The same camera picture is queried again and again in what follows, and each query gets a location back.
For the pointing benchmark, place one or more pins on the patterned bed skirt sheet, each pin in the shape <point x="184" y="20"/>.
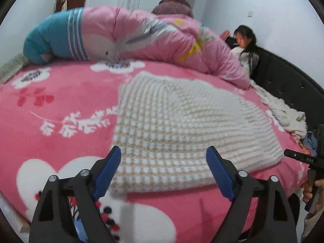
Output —
<point x="19" y="224"/>

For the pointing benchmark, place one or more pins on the pink floral fleece blanket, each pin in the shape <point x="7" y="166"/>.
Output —
<point x="60" y="119"/>

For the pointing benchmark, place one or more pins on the beige white houndstooth coat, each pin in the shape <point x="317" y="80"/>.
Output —
<point x="165" y="125"/>

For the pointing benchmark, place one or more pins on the pink blue cartoon duvet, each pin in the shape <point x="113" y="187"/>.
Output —
<point x="114" y="34"/>

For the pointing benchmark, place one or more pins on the black padded headboard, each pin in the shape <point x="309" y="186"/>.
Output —
<point x="285" y="81"/>

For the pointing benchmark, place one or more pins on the seated woman with black hair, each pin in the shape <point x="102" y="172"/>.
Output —
<point x="246" y="49"/>

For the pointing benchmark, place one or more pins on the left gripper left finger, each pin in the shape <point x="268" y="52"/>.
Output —
<point x="67" y="209"/>

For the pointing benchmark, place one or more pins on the cream fluffy throw blanket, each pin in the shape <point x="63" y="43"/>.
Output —
<point x="291" y="120"/>

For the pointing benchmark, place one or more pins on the grey green mattress edge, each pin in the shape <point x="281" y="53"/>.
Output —
<point x="9" y="69"/>

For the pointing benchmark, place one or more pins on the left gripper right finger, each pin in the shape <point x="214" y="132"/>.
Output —
<point x="259" y="210"/>

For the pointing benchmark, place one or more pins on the operator right hand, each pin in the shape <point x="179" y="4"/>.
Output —
<point x="307" y="193"/>

